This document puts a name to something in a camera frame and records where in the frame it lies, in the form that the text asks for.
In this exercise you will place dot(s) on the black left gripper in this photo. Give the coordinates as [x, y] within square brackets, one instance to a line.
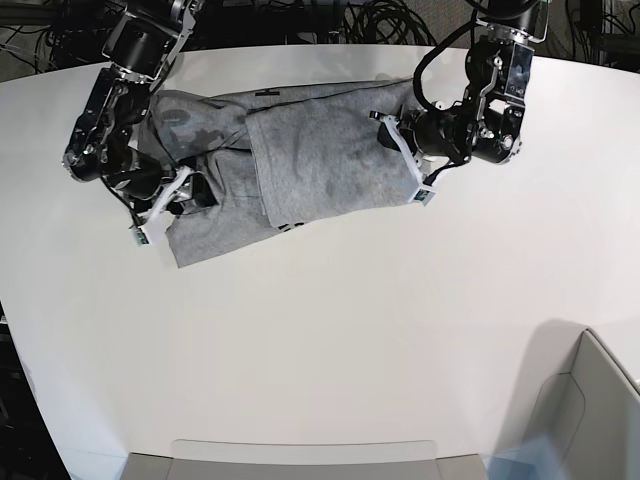
[440, 133]

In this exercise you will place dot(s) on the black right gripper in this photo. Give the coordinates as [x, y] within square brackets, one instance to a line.
[137, 179]

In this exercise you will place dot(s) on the grey T-shirt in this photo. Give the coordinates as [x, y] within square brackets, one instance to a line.
[277, 160]

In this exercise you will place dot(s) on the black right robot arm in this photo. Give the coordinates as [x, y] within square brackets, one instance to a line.
[142, 50]

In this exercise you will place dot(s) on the grey chair bottom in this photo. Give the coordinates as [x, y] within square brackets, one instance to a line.
[191, 459]

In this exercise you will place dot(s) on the grey chair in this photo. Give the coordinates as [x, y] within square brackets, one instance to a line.
[191, 459]
[585, 423]

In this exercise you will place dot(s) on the grey chair right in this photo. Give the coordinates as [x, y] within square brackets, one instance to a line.
[585, 423]

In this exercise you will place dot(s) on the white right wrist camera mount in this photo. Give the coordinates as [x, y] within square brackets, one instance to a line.
[152, 229]

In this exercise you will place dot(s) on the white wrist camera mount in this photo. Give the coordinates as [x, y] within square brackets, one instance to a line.
[423, 193]
[152, 229]

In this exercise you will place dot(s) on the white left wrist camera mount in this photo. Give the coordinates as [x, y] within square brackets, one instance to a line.
[423, 193]

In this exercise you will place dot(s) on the black cable bundle background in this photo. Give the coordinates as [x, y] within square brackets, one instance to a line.
[352, 22]

